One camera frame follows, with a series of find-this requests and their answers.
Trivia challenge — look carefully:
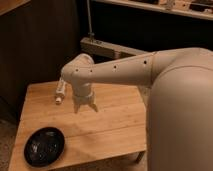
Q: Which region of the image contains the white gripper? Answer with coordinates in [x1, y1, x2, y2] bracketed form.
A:
[72, 83, 98, 114]

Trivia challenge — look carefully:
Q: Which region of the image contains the small clear plastic bottle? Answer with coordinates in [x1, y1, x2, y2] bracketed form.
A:
[55, 78, 66, 105]

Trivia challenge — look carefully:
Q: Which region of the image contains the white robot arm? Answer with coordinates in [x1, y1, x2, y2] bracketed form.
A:
[61, 48, 213, 171]

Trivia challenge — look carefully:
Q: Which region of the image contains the black ceramic bowl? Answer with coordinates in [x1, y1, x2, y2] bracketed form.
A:
[24, 127, 65, 167]

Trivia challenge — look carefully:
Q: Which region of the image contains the wooden table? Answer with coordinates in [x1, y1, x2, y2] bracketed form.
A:
[8, 82, 146, 171]

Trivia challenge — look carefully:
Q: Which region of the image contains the grey metal beam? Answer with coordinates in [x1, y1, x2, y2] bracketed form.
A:
[80, 37, 145, 59]

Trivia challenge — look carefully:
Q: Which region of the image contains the metal vertical pole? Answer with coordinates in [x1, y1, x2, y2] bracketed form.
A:
[86, 0, 94, 42]

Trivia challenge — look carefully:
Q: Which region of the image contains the wooden shelf with items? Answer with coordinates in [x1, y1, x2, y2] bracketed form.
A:
[94, 0, 213, 21]

